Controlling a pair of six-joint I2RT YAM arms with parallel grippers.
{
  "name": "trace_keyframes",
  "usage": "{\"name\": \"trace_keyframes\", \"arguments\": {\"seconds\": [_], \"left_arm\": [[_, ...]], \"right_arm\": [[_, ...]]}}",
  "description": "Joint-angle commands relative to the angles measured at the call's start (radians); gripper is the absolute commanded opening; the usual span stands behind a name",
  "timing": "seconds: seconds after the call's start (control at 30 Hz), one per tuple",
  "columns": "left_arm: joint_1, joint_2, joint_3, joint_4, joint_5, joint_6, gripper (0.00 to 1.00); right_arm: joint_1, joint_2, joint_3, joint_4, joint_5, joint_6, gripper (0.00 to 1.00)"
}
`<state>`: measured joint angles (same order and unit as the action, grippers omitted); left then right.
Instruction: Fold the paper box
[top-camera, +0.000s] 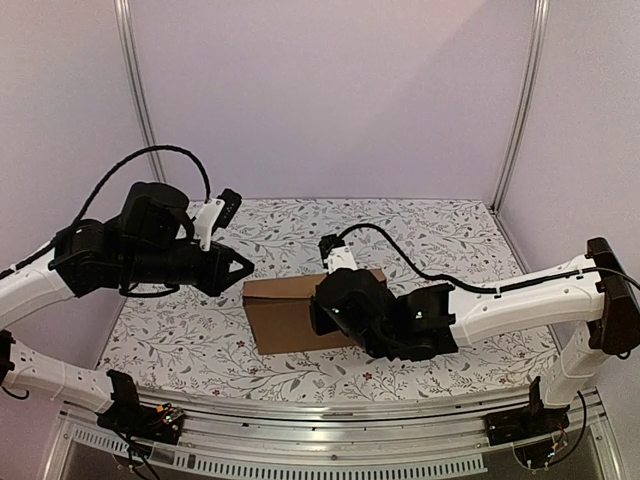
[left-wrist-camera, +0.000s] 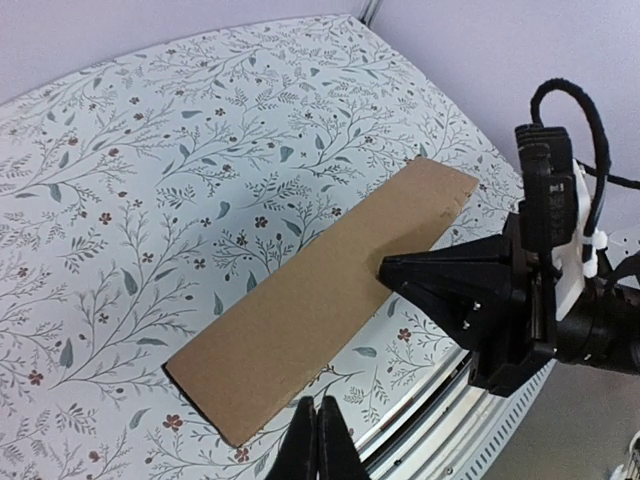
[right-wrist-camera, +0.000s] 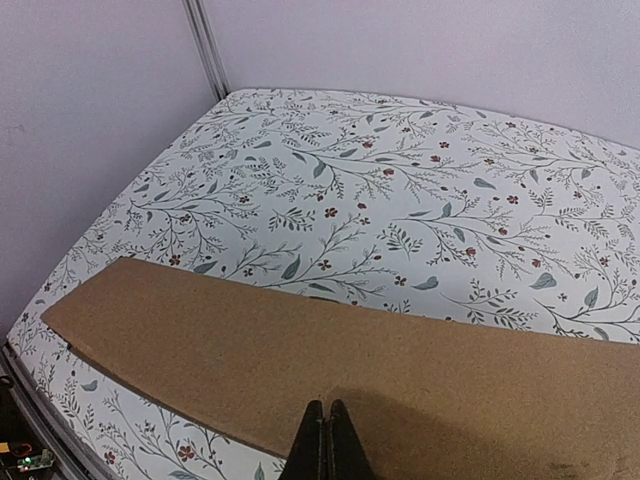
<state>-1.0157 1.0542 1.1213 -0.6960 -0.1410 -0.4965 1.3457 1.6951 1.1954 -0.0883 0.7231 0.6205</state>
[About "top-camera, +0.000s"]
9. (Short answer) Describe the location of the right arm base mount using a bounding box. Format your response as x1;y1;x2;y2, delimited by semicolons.
483;377;569;470

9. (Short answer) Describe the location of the floral patterned table mat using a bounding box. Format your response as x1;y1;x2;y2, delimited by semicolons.
98;199;558;403

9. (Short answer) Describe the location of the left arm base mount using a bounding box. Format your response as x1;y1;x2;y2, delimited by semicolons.
97;370;185;445

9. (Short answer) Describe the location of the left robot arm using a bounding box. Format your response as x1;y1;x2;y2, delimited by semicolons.
1;221;254;434

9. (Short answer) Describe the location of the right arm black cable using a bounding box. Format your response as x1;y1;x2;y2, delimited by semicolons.
332;222;640;299

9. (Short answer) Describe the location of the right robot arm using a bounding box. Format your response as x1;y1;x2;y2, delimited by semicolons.
383;237;639;436

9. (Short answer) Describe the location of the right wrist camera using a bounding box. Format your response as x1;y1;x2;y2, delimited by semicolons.
318;234;357;274

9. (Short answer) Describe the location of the left aluminium corner post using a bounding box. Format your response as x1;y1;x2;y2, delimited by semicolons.
113;0;169;184

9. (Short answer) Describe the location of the aluminium front rail frame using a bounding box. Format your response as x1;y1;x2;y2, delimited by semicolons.
44;387;624;479

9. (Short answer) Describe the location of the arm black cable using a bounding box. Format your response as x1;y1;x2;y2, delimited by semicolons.
69;144;211;241
332;222;640;299

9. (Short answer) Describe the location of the brown cardboard box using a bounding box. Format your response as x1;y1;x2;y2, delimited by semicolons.
242;268;387;355

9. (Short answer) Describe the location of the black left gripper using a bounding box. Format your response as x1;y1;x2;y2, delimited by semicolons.
123;240;255;296

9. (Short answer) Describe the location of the right aluminium corner post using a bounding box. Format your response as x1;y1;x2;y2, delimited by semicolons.
490;0;550;216

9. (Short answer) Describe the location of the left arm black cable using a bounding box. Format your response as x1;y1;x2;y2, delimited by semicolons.
69;144;211;241

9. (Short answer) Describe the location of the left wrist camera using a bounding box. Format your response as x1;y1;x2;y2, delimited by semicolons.
193;188;242;252

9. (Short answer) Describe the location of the aluminium corner post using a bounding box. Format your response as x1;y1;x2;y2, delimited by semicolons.
113;0;169;184
490;0;550;216

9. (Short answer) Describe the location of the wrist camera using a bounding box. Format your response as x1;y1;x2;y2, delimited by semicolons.
193;188;242;252
318;234;357;274

